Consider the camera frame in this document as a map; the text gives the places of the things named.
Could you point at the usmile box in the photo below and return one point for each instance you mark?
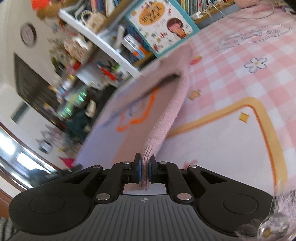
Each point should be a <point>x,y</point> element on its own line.
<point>134,47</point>

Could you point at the pink checkered tablecloth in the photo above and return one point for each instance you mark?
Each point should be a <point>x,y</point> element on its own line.
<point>239,117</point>

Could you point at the round wall clock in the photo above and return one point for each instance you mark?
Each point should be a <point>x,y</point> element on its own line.
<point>28,35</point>

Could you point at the wooden bookshelf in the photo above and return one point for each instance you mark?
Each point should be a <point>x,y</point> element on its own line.
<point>111,33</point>

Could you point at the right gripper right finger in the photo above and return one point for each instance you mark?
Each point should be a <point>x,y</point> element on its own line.
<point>170,175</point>

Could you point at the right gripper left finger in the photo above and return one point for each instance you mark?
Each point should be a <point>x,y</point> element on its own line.
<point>117,177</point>

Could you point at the white pearl handbag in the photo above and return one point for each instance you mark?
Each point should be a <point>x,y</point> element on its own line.
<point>92,20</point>

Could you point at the pink plush toy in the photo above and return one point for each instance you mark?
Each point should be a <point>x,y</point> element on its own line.
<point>246,3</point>

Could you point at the purple and pink sweater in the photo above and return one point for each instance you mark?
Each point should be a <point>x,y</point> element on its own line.
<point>139,115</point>

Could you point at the children's sound book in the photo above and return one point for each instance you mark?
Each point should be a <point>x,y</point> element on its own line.
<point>163,25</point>

